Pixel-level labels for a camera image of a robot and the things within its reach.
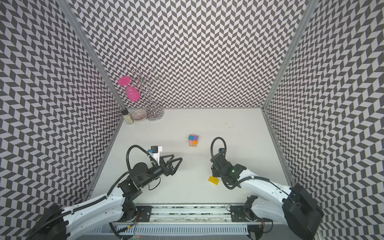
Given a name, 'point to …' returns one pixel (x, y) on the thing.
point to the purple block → (195, 138)
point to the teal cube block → (191, 137)
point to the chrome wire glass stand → (155, 113)
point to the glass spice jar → (127, 117)
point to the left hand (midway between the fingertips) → (178, 158)
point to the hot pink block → (190, 141)
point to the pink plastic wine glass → (131, 92)
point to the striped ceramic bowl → (139, 115)
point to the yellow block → (213, 180)
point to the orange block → (195, 142)
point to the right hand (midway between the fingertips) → (217, 171)
